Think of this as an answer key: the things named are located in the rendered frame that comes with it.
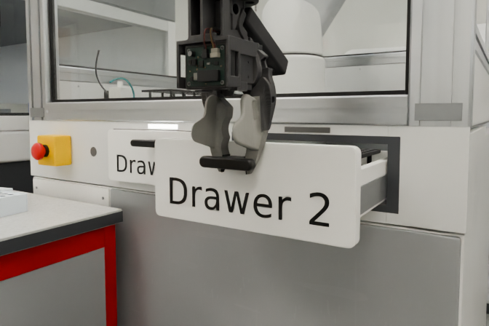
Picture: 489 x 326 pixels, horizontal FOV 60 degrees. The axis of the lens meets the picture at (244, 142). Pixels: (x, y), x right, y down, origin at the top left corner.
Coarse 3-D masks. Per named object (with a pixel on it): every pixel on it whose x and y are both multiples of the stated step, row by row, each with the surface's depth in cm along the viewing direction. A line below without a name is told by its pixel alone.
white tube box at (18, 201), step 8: (0, 192) 90; (8, 192) 90; (16, 192) 89; (0, 200) 83; (8, 200) 84; (16, 200) 86; (24, 200) 87; (0, 208) 83; (8, 208) 84; (16, 208) 86; (24, 208) 87; (0, 216) 83
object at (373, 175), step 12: (372, 156) 79; (384, 156) 78; (372, 168) 57; (384, 168) 62; (372, 180) 56; (384, 180) 61; (360, 192) 52; (372, 192) 56; (384, 192) 62; (360, 204) 52; (372, 204) 56; (360, 216) 53
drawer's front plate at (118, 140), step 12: (108, 132) 92; (120, 132) 90; (132, 132) 88; (144, 132) 86; (156, 132) 84; (168, 132) 82; (180, 132) 81; (108, 144) 92; (120, 144) 90; (108, 156) 92; (120, 156) 90; (132, 156) 88; (144, 156) 86; (108, 168) 92; (120, 168) 90; (132, 168) 88; (120, 180) 91; (132, 180) 89; (144, 180) 87
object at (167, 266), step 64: (64, 192) 104; (128, 192) 92; (128, 256) 93; (192, 256) 83; (256, 256) 75; (320, 256) 69; (384, 256) 63; (448, 256) 59; (128, 320) 94; (192, 320) 84; (256, 320) 76; (320, 320) 69; (384, 320) 64; (448, 320) 59
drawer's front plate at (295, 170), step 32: (160, 160) 59; (192, 160) 56; (288, 160) 49; (320, 160) 47; (352, 160) 45; (160, 192) 60; (224, 192) 54; (256, 192) 51; (288, 192) 49; (320, 192) 47; (352, 192) 45; (224, 224) 54; (256, 224) 52; (288, 224) 49; (352, 224) 45
